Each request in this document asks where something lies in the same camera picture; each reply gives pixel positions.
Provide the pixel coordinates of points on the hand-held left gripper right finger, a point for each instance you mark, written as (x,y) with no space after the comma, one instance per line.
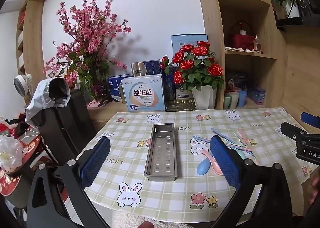
(225,161)

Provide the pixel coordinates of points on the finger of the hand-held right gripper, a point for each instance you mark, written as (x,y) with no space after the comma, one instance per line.
(291,129)
(310,118)

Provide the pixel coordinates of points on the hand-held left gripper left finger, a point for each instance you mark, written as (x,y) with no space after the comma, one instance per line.
(95,164)

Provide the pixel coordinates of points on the pink spoon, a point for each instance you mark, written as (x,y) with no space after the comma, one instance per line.
(213,162)

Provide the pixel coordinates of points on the blue spoon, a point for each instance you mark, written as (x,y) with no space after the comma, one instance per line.
(203,168)

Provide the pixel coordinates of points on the blue chopstick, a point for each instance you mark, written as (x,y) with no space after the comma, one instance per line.
(223,136)
(202,138)

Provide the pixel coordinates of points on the pink chopstick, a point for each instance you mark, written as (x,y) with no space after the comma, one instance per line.
(244,138)
(242,141)

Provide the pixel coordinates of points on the stainless steel perforated tray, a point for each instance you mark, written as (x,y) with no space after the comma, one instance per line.
(161,153)

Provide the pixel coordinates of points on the person's right hand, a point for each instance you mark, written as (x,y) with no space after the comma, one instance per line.
(314,188)

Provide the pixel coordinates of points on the black chair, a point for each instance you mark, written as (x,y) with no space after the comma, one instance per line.
(65,128)

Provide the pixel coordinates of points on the blue patterned box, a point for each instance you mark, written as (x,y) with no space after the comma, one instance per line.
(257,94)

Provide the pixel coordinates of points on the blue cup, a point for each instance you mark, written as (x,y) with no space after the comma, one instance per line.
(242,98)

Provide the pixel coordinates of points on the checked rabbit print tablecloth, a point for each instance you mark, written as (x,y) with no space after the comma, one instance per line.
(175,193)

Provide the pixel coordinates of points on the pink cloth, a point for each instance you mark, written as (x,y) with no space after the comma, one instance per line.
(92,104)

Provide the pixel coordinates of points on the green cup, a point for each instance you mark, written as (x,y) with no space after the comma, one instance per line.
(227,100)

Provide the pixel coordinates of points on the beige cup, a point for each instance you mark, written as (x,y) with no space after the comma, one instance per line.
(234,99)

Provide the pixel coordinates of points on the black tripod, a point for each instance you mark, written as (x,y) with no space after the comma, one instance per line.
(106,99)

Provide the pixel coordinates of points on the white faceted vase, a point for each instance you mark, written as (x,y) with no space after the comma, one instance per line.
(204,98)

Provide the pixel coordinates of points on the gold metal tray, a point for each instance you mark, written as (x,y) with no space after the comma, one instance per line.
(180,105)

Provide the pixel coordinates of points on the dark blue shelf box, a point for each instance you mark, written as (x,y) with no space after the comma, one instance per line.
(237,79)

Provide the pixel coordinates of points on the white and blue small box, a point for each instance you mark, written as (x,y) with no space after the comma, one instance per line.
(182,93)

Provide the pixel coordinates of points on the blue and white carton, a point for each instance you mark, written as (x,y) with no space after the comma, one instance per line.
(116,85)

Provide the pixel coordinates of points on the clear plastic bag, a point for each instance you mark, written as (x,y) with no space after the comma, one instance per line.
(10,153)

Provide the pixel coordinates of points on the light blue printed box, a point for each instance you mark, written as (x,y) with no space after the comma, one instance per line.
(145,93)

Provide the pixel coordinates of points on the small perfume bottle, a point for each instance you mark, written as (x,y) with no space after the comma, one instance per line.
(257,44)

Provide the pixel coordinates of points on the tall dark blue box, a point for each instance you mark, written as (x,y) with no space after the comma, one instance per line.
(168,88)

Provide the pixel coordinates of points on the red rose bouquet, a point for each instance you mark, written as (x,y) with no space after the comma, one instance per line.
(195,65)

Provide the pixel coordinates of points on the dark blue box silver canister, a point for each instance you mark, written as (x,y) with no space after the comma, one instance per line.
(146,68)

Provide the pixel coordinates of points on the white desk fan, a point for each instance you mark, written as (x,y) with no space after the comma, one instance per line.
(20,84)

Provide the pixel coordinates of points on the pink blossom artificial plant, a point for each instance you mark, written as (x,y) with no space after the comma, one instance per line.
(87,40)

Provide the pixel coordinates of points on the pale blue flat box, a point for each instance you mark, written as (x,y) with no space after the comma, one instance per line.
(185,39)

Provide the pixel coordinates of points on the wooden shelf unit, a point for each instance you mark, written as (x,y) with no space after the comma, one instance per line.
(212,18)

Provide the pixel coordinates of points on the black wall shelf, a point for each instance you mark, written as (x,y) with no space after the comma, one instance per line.
(297,22)

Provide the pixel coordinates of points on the white wall socket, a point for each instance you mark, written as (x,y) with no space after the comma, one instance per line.
(114,57)

